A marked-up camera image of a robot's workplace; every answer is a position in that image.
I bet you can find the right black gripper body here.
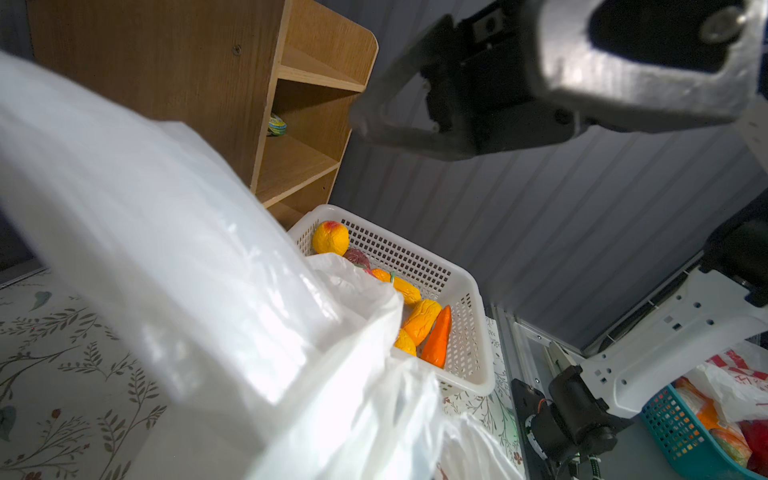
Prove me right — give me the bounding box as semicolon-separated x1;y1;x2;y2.
420;1;588;156

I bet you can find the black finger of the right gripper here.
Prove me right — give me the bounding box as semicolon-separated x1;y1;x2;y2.
521;1;767;133

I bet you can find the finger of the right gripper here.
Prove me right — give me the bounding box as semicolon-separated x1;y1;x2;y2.
349;15;474;161

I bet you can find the colourful fruit candy bag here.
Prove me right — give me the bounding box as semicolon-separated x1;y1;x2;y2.
267;113;287;137

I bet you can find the white plastic grocery bag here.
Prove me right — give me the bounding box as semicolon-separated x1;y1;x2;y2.
1;54;519;479

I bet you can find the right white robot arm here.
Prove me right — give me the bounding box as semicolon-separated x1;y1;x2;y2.
350;1;767;479

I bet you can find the wooden shelf unit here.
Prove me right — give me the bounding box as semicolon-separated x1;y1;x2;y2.
27;1;379;228

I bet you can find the yellow peach toy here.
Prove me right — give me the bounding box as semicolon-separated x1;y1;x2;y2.
312;221;350;256

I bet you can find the dark red plum toy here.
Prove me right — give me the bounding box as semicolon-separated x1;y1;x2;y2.
343;248;371;270

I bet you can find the yellow long pepper toy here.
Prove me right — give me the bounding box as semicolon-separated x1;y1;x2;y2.
370;268;422;306

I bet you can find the yellow bell pepper toy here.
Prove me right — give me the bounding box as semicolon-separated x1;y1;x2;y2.
394;329;417;357

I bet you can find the orange carrot toy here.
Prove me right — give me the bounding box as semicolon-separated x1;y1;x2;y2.
420;306;452;369

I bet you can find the white plastic fruit basket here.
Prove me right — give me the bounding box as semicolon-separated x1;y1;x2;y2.
271;204;495;396

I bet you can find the teal plastic basket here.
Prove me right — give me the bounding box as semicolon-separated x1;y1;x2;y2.
639;385;764;480

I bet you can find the floral table mat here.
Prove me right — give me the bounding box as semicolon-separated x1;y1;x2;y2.
0;266;523;480

